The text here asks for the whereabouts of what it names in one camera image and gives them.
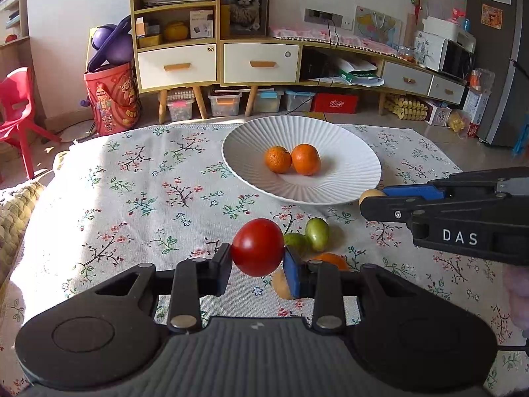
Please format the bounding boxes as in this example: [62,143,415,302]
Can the brown round fruit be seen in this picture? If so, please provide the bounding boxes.
[272,269,293,300]
[359,189,386,204]

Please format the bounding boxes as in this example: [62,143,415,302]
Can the red tomato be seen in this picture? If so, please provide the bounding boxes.
[230,218,284,277]

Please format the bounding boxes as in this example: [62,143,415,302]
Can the orange tomato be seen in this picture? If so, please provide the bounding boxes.
[308,253,350,271]

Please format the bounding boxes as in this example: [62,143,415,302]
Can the green fruit right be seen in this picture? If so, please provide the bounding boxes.
[305,218,330,253]

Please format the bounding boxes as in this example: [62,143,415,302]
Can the green fruit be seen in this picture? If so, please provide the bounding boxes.
[283,233,311,259]
[305,218,330,253]

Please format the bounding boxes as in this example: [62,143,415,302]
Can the white ribbed plate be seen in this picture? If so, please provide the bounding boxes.
[222,116,382,206]

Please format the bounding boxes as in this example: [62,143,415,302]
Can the orange right in plate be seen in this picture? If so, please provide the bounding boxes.
[291,144,321,177]

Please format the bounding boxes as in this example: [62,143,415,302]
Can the orange in plate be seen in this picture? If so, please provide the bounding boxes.
[291,144,321,177]
[264,146,291,174]

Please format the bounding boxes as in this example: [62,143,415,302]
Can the green fruit left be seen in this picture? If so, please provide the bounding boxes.
[283,233,311,259]

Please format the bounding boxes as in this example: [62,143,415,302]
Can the red flat box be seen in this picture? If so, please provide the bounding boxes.
[312,92,359,114]

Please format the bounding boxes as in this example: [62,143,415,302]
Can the orange left in plate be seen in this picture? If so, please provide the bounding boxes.
[264,146,291,174]

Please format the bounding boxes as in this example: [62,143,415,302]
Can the white microwave oven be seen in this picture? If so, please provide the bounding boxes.
[414,31,473,80]

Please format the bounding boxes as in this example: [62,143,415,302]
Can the floral tablecloth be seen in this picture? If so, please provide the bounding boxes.
[1,125,524,395]

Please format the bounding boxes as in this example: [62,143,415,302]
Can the woven checkered cushion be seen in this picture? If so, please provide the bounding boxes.
[0,180,45,287]

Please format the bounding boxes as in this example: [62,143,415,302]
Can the grey refrigerator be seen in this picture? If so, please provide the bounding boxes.
[467,0,528,148]

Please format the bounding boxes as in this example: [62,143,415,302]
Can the pink lace cabinet cloth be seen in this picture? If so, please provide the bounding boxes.
[269,27,397,56]

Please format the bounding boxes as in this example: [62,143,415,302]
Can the low wooden tv cabinet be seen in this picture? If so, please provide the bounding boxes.
[217,38,466,116]

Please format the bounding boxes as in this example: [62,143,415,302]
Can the red printed bucket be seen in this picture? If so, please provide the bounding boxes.
[83,63,140,136]

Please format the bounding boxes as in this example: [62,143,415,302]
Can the red plastic chair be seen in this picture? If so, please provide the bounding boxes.
[1,67,61,180]

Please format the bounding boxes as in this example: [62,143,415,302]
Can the framed cat picture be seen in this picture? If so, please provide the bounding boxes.
[221,0,269,39]

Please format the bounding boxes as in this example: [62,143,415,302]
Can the purple toy ball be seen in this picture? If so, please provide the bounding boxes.
[85,15,134,73]

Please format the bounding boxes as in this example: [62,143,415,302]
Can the tall wooden shelf cabinet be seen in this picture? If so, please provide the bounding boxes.
[130,0,221,124]

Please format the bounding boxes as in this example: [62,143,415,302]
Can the wall power outlet strip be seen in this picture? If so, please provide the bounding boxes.
[304,8,343,28]

